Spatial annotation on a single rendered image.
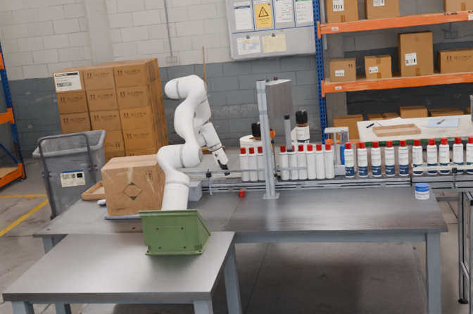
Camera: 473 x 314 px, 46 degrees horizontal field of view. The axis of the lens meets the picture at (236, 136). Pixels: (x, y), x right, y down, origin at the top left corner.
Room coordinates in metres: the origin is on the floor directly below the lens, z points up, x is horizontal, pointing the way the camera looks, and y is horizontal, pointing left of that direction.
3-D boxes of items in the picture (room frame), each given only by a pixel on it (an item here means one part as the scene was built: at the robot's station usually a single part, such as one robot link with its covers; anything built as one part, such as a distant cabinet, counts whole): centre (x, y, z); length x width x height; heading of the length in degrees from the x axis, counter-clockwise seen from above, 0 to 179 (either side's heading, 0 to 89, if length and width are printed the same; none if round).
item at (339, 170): (3.18, -0.59, 1.01); 0.14 x 0.13 x 0.26; 77
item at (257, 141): (3.47, -0.14, 1.03); 0.09 x 0.09 x 0.30
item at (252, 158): (3.20, -0.08, 0.98); 0.05 x 0.05 x 0.20
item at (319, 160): (3.11, -0.47, 0.98); 0.05 x 0.05 x 0.20
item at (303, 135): (3.73, -0.46, 1.04); 0.09 x 0.09 x 0.29
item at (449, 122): (4.48, -1.71, 0.81); 0.32 x 0.24 x 0.01; 155
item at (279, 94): (3.08, -0.24, 1.38); 0.17 x 0.10 x 0.19; 132
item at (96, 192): (3.40, 0.82, 0.85); 0.30 x 0.26 x 0.04; 77
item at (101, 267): (2.51, 0.52, 0.81); 0.90 x 0.90 x 0.04; 79
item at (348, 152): (3.07, -0.63, 0.98); 0.05 x 0.05 x 0.20
